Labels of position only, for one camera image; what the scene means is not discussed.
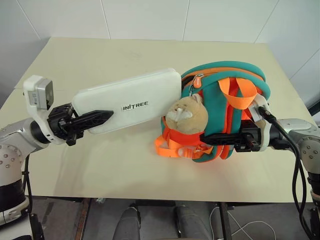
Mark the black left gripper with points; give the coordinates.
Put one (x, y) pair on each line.
(57, 120)

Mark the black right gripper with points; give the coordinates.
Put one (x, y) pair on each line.
(250, 140)

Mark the orange and teal backpack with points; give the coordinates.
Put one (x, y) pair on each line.
(220, 100)

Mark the white Unitree box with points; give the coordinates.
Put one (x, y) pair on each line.
(130, 100)

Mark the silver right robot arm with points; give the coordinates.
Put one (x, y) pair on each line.
(300, 135)

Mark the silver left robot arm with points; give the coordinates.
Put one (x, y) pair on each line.
(12, 150)

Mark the dark metal table leg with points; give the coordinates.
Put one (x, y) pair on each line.
(226, 221)
(82, 220)

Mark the dark rounded shape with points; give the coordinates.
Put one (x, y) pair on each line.
(128, 222)
(187, 221)

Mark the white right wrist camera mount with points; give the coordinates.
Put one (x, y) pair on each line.
(263, 105)

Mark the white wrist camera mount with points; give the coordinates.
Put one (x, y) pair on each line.
(35, 95)
(263, 105)

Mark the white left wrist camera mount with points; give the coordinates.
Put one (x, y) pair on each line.
(35, 95)

